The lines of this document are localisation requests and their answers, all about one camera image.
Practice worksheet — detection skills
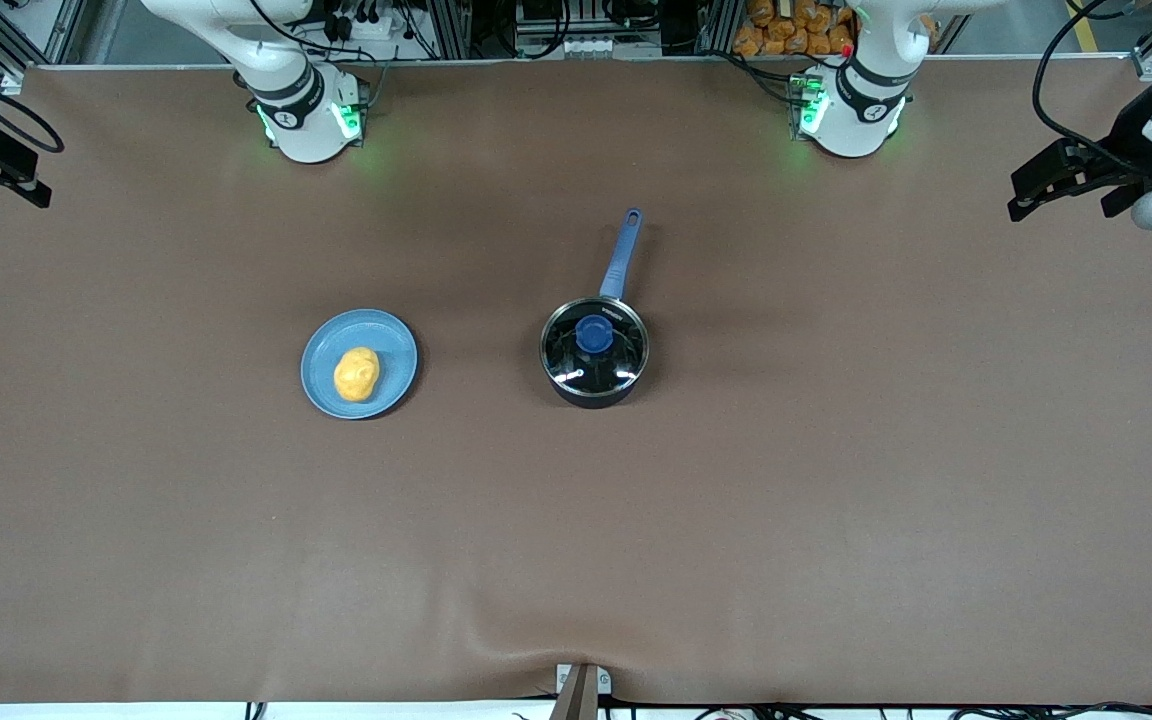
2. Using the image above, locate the white power strip with plugs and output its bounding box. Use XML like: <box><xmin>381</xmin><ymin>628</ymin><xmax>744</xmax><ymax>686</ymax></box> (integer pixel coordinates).
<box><xmin>324</xmin><ymin>0</ymin><xmax>399</xmax><ymax>43</ymax></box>

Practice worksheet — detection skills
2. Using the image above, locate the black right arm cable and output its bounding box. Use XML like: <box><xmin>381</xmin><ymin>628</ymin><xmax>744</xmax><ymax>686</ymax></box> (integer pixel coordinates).
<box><xmin>0</xmin><ymin>62</ymin><xmax>66</xmax><ymax>157</ymax></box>

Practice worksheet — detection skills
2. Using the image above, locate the large table cover mat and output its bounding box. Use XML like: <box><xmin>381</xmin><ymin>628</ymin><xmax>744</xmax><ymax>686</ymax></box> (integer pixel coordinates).
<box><xmin>0</xmin><ymin>57</ymin><xmax>1152</xmax><ymax>706</ymax></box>

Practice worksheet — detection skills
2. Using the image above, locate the grey electronics box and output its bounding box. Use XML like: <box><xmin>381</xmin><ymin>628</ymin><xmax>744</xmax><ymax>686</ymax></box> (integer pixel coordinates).
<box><xmin>514</xmin><ymin>0</ymin><xmax>619</xmax><ymax>59</ymax></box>

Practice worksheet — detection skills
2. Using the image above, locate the glass lid with blue knob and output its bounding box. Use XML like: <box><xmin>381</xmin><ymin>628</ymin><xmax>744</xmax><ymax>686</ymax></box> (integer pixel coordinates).
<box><xmin>541</xmin><ymin>298</ymin><xmax>650</xmax><ymax>398</ymax></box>

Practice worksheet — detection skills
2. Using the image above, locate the metal table edge bracket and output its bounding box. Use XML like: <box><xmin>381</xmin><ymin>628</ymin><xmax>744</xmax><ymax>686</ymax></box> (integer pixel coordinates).
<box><xmin>548</xmin><ymin>662</ymin><xmax>613</xmax><ymax>720</ymax></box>

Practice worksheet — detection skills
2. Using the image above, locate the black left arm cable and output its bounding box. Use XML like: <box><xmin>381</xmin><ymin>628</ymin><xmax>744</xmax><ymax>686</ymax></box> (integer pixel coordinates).
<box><xmin>1032</xmin><ymin>0</ymin><xmax>1139</xmax><ymax>179</ymax></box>

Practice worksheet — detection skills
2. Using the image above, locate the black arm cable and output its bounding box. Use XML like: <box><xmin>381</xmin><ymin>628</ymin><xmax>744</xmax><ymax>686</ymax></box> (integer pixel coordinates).
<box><xmin>1032</xmin><ymin>0</ymin><xmax>1139</xmax><ymax>179</ymax></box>
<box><xmin>0</xmin><ymin>62</ymin><xmax>66</xmax><ymax>157</ymax></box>

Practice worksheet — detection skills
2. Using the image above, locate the yellow potato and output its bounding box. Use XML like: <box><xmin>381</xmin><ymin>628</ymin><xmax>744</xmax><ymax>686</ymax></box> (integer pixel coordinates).
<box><xmin>333</xmin><ymin>346</ymin><xmax>381</xmax><ymax>404</ymax></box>

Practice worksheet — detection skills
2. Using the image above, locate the blue round plate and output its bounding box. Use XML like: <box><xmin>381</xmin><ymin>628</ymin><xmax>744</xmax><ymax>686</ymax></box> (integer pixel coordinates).
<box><xmin>300</xmin><ymin>308</ymin><xmax>420</xmax><ymax>421</ymax></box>

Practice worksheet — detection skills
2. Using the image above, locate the pile of orange toy food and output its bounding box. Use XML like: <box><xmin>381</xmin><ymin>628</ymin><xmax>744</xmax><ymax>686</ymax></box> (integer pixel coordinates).
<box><xmin>733</xmin><ymin>0</ymin><xmax>857</xmax><ymax>58</ymax></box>

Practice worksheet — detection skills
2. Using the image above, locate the black pot with blue handle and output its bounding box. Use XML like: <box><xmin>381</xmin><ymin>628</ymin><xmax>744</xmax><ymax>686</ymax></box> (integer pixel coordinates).
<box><xmin>539</xmin><ymin>207</ymin><xmax>651</xmax><ymax>410</ymax></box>

